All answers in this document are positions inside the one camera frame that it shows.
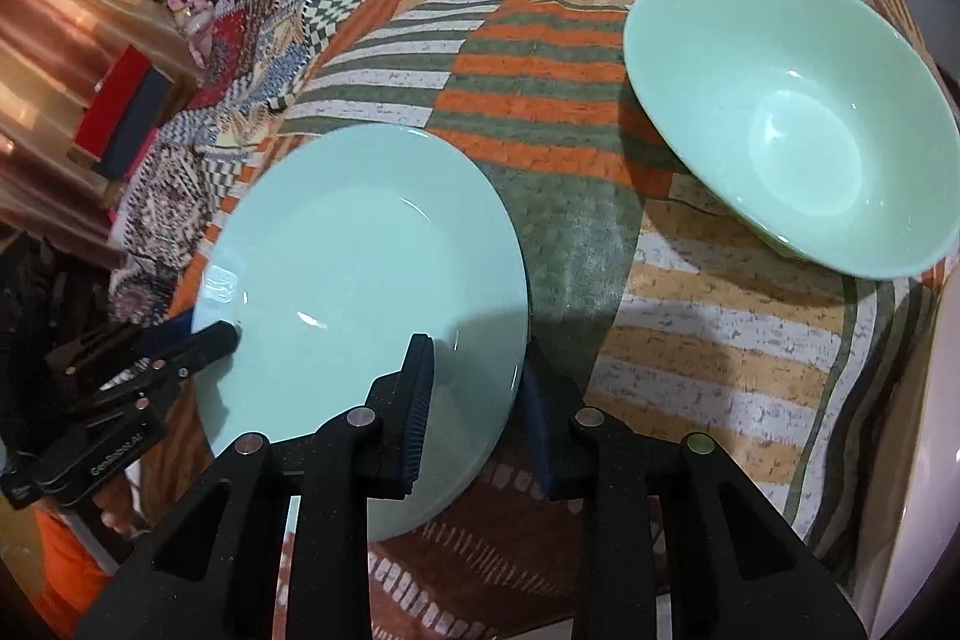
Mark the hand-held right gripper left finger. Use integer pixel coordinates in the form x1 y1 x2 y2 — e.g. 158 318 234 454
71 332 436 640

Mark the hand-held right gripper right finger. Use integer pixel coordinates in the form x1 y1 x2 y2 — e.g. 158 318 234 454
525 336 867 640

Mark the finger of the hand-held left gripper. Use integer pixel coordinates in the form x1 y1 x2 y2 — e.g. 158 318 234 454
71 319 241 420
45 316 194 378

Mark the green plate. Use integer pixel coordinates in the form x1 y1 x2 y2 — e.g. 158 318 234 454
191 124 530 543

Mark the green bowl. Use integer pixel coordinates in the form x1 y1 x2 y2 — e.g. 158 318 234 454
622 0 960 281

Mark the person's left hand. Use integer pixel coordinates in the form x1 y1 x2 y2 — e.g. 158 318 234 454
97 482 143 537

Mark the orange clothing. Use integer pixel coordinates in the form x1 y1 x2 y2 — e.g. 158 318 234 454
30 509 117 615

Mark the dark blue box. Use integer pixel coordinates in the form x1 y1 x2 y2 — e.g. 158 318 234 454
94 68 179 180

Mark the red box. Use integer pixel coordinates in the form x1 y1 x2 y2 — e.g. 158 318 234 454
71 45 151 161

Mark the patterned checkered quilt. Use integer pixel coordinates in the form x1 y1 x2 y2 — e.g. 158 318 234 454
109 0 455 326

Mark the brown curtain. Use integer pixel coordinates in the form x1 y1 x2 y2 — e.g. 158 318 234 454
0 0 203 251

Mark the pink rabbit toy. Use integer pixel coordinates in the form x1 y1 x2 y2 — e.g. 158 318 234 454
166 0 218 67

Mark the striped patchwork blanket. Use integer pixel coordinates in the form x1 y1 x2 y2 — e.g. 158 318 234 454
139 0 953 640

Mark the pink bowl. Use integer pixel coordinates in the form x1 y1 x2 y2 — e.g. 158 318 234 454
855 280 960 618

